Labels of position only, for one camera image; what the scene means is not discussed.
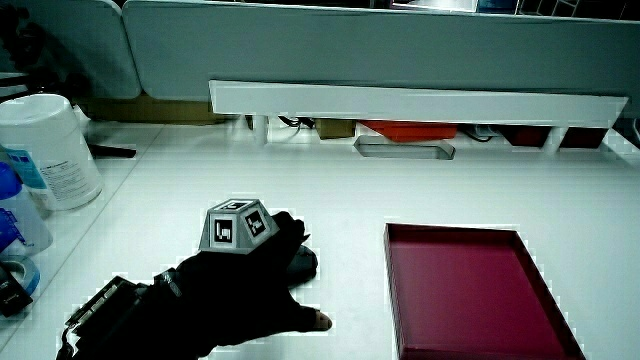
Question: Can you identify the grey metal handle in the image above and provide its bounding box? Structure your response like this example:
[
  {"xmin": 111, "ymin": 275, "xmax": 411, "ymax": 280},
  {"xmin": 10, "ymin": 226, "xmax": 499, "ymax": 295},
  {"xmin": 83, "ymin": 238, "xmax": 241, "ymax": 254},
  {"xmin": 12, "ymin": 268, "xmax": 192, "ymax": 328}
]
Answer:
[{"xmin": 352, "ymin": 134, "xmax": 457, "ymax": 161}]

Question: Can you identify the brown cardboard box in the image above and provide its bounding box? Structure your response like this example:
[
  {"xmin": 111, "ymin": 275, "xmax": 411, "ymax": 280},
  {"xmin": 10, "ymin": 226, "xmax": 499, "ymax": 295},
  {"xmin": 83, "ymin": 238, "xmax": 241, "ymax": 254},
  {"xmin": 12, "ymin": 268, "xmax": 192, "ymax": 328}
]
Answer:
[{"xmin": 314, "ymin": 118, "xmax": 357, "ymax": 141}]

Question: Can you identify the black cable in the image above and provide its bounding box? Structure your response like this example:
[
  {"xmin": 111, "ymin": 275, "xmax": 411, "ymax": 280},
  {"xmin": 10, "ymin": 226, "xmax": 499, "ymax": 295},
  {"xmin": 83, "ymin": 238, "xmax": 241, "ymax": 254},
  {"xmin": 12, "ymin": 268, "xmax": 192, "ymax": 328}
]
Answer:
[{"xmin": 277, "ymin": 115, "xmax": 316, "ymax": 130}]

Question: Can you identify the narrow grey partition panel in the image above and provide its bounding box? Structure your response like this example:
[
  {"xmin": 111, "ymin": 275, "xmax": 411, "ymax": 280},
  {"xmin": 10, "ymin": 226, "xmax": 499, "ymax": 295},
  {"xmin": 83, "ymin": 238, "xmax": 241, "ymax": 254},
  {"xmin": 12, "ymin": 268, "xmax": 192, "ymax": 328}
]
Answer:
[{"xmin": 0, "ymin": 0, "xmax": 143, "ymax": 100}]

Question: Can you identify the blue-capped plastic bottle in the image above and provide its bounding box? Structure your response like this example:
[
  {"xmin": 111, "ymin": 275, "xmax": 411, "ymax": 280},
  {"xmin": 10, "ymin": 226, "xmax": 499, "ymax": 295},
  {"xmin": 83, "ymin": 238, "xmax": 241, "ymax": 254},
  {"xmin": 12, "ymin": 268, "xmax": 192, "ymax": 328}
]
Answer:
[{"xmin": 0, "ymin": 160, "xmax": 54, "ymax": 259}]

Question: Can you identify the blue tape roll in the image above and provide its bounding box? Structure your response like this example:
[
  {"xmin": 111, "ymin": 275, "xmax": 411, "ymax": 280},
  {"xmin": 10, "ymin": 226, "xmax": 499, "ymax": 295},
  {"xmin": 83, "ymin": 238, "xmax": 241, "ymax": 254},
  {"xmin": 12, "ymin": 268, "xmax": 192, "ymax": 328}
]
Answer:
[{"xmin": 0, "ymin": 254, "xmax": 41, "ymax": 297}]

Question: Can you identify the white monitor riser shelf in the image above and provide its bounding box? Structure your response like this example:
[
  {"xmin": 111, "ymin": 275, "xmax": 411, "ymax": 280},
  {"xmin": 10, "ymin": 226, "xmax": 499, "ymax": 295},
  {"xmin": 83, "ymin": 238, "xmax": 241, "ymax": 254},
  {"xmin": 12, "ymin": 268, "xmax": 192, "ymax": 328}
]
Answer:
[{"xmin": 208, "ymin": 79, "xmax": 630, "ymax": 154}]

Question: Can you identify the orange box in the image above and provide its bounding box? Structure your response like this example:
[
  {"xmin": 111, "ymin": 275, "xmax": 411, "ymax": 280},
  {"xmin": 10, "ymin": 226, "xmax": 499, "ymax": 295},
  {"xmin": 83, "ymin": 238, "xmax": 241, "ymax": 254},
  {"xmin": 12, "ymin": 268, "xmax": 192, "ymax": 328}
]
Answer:
[{"xmin": 358, "ymin": 119, "xmax": 459, "ymax": 144}]

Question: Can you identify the person's left hand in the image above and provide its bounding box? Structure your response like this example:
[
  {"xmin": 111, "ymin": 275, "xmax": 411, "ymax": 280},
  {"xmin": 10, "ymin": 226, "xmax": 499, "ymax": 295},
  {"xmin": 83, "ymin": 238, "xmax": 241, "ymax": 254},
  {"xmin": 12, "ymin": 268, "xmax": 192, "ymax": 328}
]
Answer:
[{"xmin": 173, "ymin": 198, "xmax": 333, "ymax": 358}]

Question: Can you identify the person's left forearm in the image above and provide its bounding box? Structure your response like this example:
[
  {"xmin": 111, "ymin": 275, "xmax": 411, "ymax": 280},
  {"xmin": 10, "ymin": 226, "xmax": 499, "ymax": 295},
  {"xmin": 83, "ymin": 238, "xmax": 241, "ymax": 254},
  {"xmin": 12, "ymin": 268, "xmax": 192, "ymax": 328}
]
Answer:
[{"xmin": 55, "ymin": 268, "xmax": 201, "ymax": 360}]

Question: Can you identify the wide grey partition panel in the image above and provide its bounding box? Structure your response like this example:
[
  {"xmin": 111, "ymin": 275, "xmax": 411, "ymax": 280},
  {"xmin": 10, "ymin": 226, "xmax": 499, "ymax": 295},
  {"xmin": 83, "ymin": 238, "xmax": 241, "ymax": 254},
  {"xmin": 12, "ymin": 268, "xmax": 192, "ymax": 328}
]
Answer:
[{"xmin": 121, "ymin": 0, "xmax": 640, "ymax": 119}]

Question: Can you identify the dark red box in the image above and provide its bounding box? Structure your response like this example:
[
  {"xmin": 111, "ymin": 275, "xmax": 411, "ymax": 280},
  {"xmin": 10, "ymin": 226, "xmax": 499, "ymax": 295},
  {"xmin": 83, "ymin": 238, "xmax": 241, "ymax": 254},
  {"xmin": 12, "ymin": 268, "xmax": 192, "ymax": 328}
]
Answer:
[
  {"xmin": 497, "ymin": 124, "xmax": 553, "ymax": 149},
  {"xmin": 559, "ymin": 126, "xmax": 610, "ymax": 150}
]

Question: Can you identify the brown cardboard sheet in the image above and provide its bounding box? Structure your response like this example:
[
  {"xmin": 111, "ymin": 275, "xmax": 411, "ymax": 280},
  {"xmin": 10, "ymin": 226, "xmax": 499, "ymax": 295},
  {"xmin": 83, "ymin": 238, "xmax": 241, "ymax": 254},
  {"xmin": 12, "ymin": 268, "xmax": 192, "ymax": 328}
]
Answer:
[{"xmin": 79, "ymin": 92, "xmax": 236, "ymax": 126}]

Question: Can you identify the black computer mouse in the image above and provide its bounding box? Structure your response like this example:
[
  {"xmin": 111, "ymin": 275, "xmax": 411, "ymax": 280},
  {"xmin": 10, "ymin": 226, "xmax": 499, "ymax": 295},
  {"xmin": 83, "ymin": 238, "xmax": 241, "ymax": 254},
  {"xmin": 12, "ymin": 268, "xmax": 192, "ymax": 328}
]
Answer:
[{"xmin": 285, "ymin": 244, "xmax": 320, "ymax": 290}]

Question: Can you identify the white wipes canister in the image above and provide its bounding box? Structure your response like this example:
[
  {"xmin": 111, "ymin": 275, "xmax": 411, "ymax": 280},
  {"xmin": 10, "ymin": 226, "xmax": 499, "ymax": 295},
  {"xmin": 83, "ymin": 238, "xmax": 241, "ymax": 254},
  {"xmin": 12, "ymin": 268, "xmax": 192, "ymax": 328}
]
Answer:
[{"xmin": 0, "ymin": 93, "xmax": 105, "ymax": 212}]

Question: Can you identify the dark red tray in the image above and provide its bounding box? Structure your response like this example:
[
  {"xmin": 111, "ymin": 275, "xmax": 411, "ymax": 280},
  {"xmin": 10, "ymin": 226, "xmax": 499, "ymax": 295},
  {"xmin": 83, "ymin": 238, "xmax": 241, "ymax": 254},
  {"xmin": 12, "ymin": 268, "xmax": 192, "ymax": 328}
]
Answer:
[{"xmin": 383, "ymin": 222, "xmax": 587, "ymax": 360}]

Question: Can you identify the white desk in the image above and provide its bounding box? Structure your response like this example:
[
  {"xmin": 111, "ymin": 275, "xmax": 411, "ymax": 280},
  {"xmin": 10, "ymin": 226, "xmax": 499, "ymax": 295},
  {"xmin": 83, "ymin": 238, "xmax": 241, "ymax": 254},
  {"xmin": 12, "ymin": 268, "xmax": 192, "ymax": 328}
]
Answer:
[{"xmin": 0, "ymin": 118, "xmax": 640, "ymax": 360}]

